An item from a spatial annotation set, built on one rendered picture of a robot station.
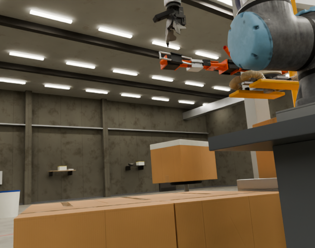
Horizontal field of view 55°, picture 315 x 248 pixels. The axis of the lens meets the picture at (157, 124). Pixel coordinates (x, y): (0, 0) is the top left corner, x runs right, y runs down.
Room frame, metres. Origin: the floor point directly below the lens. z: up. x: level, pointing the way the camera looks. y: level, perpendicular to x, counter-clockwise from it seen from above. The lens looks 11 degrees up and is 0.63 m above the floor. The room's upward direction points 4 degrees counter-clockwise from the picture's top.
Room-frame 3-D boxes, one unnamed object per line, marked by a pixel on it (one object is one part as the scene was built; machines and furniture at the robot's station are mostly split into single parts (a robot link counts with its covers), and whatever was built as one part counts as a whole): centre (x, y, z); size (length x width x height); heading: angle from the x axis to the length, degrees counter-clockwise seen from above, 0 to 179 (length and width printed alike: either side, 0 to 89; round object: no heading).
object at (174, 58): (1.45, -0.17, 1.23); 0.31 x 0.03 x 0.05; 124
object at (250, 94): (1.79, -0.61, 1.12); 0.34 x 0.10 x 0.05; 112
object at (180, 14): (1.48, -0.13, 1.48); 0.09 x 0.08 x 0.12; 112
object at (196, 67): (1.53, -0.22, 1.22); 0.07 x 0.07 x 0.04; 22
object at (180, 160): (3.27, -0.26, 0.82); 0.60 x 0.40 x 0.40; 138
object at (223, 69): (1.61, -0.42, 1.23); 0.10 x 0.08 x 0.06; 22
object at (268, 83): (1.61, -0.68, 1.12); 0.34 x 0.10 x 0.05; 112
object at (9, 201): (8.31, 4.09, 0.34); 0.58 x 0.56 x 0.68; 36
